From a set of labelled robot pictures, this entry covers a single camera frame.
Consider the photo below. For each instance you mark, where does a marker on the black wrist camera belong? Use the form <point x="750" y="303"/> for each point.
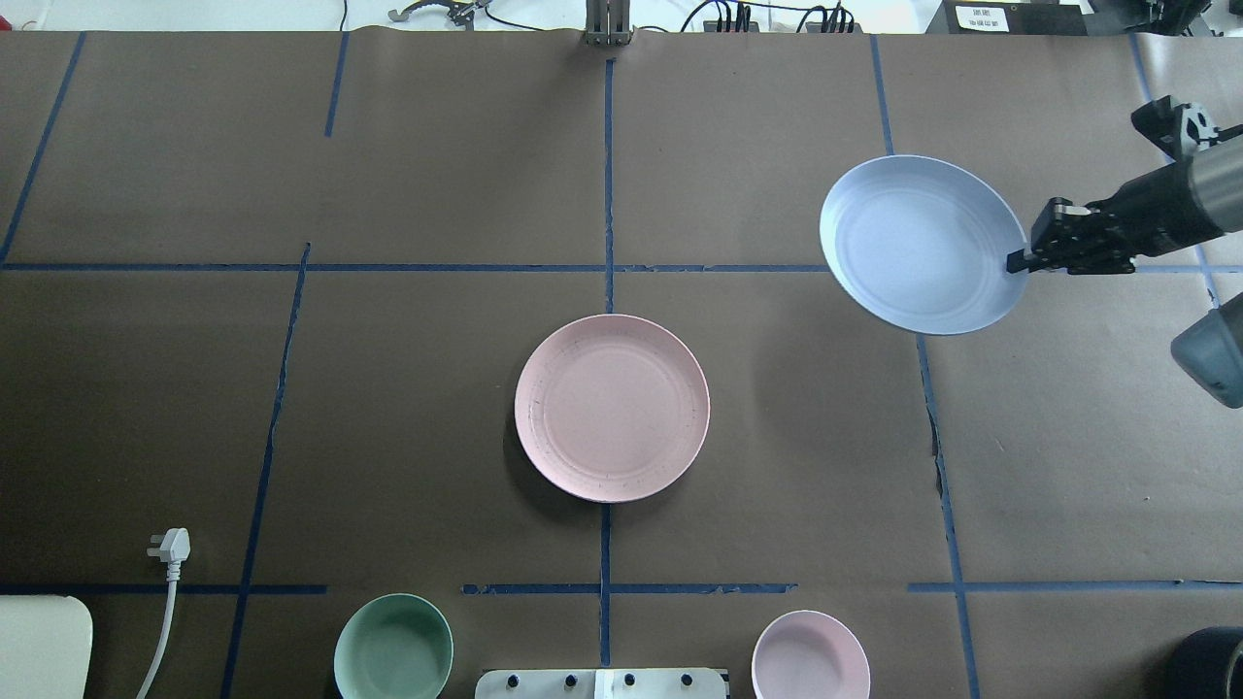
<point x="1180" y="129"/>

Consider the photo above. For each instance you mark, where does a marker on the black tape roll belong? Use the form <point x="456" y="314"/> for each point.
<point x="1207" y="664"/>

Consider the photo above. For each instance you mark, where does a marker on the black power strip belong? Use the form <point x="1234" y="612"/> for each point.
<point x="817" y="19"/>

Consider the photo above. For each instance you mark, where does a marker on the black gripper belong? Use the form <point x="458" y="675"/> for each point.
<point x="1152" y="207"/>

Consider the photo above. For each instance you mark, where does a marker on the aluminium frame post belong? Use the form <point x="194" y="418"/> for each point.
<point x="608" y="23"/>

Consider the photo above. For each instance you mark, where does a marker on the white post base bracket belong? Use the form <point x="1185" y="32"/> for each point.
<point x="675" y="682"/>

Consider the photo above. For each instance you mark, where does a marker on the pink bowl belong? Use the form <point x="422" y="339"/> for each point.
<point x="807" y="654"/>

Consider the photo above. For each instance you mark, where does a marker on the green bowl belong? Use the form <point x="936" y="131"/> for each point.
<point x="397" y="646"/>

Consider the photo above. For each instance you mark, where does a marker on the blue plate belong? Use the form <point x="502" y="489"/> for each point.
<point x="922" y="244"/>

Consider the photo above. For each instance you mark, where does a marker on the pink plate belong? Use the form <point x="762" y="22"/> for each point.
<point x="612" y="408"/>

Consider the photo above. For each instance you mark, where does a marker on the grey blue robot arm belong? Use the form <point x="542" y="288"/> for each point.
<point x="1185" y="203"/>

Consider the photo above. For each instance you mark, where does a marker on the white box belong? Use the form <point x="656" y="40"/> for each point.
<point x="46" y="642"/>

